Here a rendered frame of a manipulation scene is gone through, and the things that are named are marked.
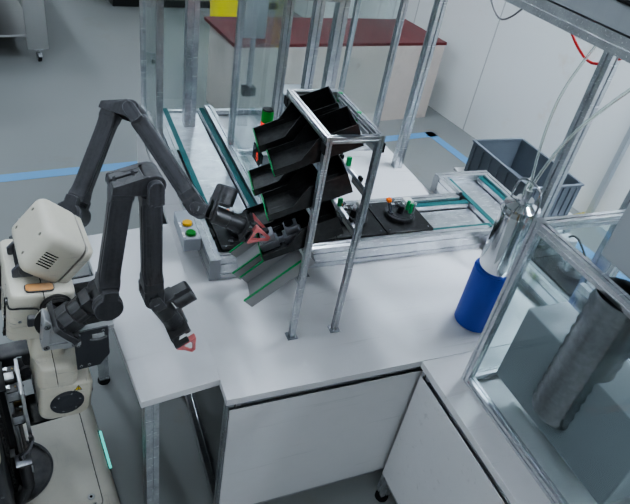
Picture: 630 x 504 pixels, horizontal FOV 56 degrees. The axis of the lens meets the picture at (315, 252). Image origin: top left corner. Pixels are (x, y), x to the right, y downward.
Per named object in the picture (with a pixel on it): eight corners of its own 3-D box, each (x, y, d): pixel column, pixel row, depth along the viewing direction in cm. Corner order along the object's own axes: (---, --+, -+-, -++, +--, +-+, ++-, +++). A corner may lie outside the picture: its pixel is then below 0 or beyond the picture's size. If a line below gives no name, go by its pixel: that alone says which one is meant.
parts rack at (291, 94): (287, 340, 212) (325, 139, 165) (258, 276, 238) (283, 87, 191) (340, 331, 220) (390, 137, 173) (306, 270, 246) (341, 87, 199)
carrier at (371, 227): (336, 241, 251) (342, 217, 244) (316, 210, 268) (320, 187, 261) (386, 236, 260) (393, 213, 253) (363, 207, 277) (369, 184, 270)
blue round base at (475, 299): (467, 336, 230) (490, 283, 214) (446, 309, 241) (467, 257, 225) (499, 330, 235) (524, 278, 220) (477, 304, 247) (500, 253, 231)
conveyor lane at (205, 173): (221, 271, 237) (222, 251, 231) (179, 167, 297) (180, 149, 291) (287, 263, 248) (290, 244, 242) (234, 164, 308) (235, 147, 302)
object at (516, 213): (491, 282, 214) (530, 193, 192) (470, 258, 225) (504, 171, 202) (521, 277, 220) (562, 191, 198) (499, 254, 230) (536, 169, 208)
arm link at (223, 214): (204, 220, 187) (210, 221, 182) (211, 200, 187) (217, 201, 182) (223, 227, 190) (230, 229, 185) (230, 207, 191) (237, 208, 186)
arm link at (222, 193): (194, 214, 191) (187, 210, 183) (206, 181, 192) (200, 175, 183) (229, 226, 190) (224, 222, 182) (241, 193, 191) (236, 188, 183)
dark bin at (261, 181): (254, 196, 195) (247, 178, 190) (250, 176, 205) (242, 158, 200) (334, 168, 194) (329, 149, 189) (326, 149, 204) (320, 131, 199)
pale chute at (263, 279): (251, 307, 204) (243, 301, 202) (247, 283, 214) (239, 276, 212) (316, 263, 198) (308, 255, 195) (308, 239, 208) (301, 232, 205)
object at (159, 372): (141, 408, 183) (140, 402, 181) (80, 242, 242) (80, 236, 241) (333, 351, 216) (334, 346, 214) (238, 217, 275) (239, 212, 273)
